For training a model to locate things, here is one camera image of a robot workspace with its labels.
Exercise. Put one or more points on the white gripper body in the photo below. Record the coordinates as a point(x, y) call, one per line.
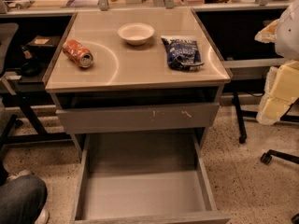
point(289, 34)

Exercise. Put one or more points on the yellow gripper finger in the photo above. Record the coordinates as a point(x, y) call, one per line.
point(281, 90)
point(268, 33)

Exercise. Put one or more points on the blue chip bag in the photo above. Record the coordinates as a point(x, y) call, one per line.
point(182, 52)

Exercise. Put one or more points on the grey drawer cabinet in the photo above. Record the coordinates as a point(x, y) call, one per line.
point(126, 75)

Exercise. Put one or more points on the open middle drawer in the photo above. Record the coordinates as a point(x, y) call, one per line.
point(154, 177)

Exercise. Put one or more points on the closed top drawer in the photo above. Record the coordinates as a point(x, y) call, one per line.
point(137, 118)

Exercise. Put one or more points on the black chair base right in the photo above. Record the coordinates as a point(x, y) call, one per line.
point(267, 156)

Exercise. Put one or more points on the white paper bowl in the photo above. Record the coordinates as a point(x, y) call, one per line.
point(136, 34)

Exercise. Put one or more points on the orange soda can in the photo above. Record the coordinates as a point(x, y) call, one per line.
point(77, 53)

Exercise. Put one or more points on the black box with label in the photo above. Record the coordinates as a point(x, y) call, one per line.
point(43, 46)

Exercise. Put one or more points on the dark bottle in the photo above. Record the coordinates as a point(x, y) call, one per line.
point(32, 66)

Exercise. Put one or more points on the grey office chair left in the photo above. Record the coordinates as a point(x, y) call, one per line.
point(7, 32)

